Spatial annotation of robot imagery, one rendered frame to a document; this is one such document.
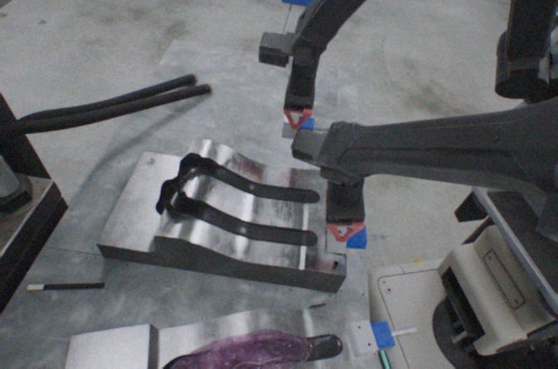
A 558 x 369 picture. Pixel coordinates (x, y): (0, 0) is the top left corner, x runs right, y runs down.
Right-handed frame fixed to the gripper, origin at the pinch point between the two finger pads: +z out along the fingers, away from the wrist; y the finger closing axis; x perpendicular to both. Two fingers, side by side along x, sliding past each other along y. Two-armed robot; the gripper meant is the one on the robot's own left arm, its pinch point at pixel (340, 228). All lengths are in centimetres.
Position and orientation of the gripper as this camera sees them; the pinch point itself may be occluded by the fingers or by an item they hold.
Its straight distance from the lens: 72.3
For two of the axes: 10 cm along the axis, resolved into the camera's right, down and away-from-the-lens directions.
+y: -1.0, 6.3, -7.7
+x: 10.0, 0.5, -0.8
